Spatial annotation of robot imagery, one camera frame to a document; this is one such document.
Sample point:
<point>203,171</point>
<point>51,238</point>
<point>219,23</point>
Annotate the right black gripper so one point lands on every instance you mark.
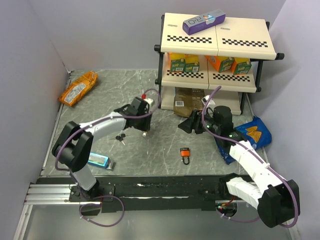
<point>188,125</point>

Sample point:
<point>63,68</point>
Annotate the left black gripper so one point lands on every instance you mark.
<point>145,126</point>

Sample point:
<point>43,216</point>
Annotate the orange black padlock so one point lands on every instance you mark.
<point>185,155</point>

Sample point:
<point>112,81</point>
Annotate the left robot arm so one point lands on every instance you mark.
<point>73,146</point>

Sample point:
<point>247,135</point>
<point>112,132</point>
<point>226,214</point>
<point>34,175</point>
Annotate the brown coffee bag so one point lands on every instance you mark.
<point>187,100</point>

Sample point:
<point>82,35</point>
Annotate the blue snack bar packet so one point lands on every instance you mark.
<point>100,161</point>

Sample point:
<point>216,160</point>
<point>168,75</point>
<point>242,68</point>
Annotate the green yellow carton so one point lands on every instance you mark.
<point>192,63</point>
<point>177,62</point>

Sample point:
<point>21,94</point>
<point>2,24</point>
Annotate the green yellow carton left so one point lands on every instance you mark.
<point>177,62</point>

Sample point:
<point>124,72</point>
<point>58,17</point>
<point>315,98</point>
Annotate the blue Doritos chip bag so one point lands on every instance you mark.
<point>255,131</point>

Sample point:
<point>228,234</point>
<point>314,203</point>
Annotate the orange green carton tilted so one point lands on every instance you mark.
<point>220,63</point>

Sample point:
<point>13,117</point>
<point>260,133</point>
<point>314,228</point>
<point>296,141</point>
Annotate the beige three-tier shelf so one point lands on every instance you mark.
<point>228,56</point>

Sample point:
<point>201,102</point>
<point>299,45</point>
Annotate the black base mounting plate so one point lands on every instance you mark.
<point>146,193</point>

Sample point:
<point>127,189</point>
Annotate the orange snack bag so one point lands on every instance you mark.
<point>77,89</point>

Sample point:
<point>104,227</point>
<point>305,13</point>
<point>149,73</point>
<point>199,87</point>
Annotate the green orange carton right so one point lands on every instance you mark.
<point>241,66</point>

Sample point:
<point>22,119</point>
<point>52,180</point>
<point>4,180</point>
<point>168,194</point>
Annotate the purple rectangular box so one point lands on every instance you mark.
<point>203,21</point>

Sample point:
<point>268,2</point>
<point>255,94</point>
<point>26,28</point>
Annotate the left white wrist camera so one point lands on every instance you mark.
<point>150,101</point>

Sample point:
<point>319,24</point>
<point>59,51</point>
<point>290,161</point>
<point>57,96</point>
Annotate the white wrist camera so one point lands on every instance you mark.
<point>210,102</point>
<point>150,101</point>

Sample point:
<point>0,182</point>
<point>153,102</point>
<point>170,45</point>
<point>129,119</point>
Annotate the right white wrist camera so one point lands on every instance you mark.
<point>210,102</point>

